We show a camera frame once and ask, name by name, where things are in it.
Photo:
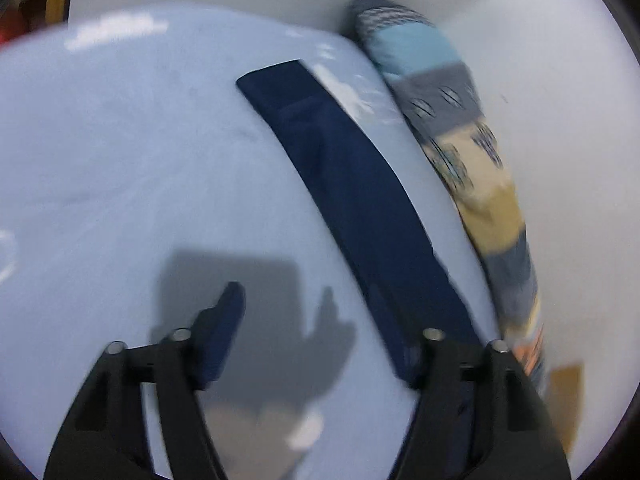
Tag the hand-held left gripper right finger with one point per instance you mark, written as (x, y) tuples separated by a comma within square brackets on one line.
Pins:
[(445, 385)]

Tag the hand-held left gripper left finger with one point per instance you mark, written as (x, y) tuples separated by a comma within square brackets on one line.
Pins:
[(224, 330)]

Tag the navy blue pants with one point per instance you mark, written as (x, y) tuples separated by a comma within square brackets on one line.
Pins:
[(360, 200)]

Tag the light blue cloud-print bed sheet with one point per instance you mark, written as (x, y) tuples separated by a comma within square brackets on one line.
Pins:
[(150, 170)]

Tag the patchwork patterned rolled blanket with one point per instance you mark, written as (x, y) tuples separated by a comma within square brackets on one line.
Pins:
[(470, 160)]

